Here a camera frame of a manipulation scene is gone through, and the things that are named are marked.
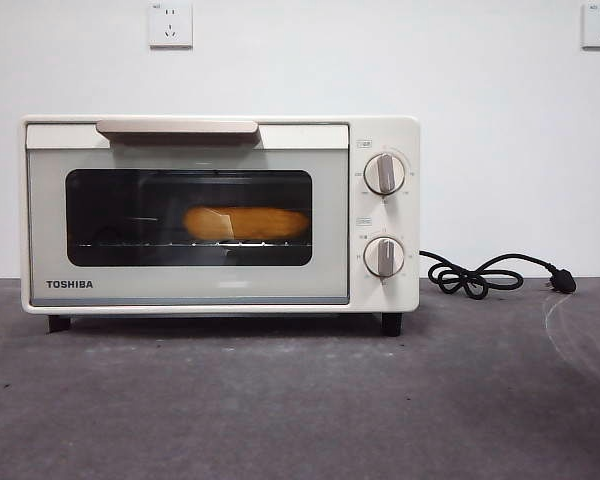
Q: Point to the white Toshiba toaster oven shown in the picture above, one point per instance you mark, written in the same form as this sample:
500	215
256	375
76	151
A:
385	130

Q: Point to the beige temperature knob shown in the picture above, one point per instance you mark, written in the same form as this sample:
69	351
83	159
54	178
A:
385	173

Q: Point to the beige timer knob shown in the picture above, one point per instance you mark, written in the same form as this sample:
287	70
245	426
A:
384	256

